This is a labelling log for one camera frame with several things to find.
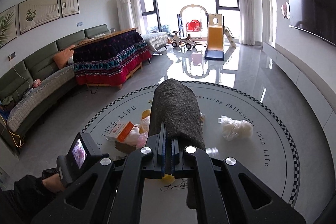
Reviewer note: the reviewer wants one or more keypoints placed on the framed plant picture left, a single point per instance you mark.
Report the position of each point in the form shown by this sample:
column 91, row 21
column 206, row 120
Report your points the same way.
column 7, row 26

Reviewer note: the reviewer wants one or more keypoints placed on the green sectional sofa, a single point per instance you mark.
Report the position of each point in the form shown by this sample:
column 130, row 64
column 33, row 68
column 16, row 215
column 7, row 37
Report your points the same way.
column 35, row 84

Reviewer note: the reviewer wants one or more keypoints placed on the framed wall picture middle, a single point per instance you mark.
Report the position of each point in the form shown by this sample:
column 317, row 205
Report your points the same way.
column 34, row 13

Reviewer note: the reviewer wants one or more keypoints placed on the yellow blue toddler slide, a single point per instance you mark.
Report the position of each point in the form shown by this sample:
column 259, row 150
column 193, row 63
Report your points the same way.
column 215, row 38

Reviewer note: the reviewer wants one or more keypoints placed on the grey daybed mattress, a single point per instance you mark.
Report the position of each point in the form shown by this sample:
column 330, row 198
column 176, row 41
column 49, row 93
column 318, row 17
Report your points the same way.
column 155, row 41

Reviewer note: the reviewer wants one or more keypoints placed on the wall mounted black television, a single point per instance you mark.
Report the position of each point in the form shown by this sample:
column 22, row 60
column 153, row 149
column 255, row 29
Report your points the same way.
column 316, row 17

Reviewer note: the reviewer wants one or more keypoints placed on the white ride-on toy car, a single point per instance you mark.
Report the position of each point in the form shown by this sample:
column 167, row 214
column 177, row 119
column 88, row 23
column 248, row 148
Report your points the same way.
column 187, row 42

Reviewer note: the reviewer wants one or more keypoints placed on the red baby swing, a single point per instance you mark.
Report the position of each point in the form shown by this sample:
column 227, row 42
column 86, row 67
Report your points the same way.
column 186, row 27

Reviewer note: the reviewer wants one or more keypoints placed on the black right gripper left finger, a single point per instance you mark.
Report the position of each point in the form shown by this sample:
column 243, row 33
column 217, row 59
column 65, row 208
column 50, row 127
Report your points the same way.
column 128, row 178

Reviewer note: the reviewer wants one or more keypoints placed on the framed wall picture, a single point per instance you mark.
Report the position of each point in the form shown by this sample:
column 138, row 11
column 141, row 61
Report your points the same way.
column 69, row 7
column 34, row 13

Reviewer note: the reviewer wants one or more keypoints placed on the orange sofa cushion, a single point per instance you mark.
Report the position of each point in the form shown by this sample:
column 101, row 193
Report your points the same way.
column 61, row 58

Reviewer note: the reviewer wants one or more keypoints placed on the framed wall picture right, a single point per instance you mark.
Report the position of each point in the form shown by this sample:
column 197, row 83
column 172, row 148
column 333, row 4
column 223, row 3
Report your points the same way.
column 69, row 7

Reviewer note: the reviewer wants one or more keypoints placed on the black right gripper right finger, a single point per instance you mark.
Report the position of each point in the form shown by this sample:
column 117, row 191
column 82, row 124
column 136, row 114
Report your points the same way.
column 203, row 192

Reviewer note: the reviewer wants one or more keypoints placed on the orange white medicine box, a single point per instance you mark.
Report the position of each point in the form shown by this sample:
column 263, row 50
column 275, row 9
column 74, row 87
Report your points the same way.
column 120, row 131

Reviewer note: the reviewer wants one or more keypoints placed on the white tv cabinet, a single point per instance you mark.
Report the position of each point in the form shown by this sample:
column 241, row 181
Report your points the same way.
column 318, row 103

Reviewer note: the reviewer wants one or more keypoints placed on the table with patterned blanket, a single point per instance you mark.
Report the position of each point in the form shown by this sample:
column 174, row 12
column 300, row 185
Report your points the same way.
column 111, row 59

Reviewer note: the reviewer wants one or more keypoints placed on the dark grey towel cloth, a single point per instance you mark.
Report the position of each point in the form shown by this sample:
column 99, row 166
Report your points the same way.
column 175, row 105

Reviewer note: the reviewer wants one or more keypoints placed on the pink white plastic bags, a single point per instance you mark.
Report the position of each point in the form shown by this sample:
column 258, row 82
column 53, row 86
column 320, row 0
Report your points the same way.
column 139, row 134

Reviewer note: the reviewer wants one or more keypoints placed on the black sleeved left forearm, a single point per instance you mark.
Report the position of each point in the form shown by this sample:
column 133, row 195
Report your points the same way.
column 27, row 198

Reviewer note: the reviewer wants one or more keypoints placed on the person's left hand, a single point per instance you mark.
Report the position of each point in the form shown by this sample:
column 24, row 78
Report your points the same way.
column 53, row 183

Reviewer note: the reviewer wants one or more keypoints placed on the brown cardboard piece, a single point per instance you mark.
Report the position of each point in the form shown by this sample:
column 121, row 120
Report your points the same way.
column 124, row 148

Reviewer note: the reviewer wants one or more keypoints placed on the clear plastic bag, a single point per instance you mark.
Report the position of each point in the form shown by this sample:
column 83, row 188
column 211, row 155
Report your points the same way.
column 235, row 129

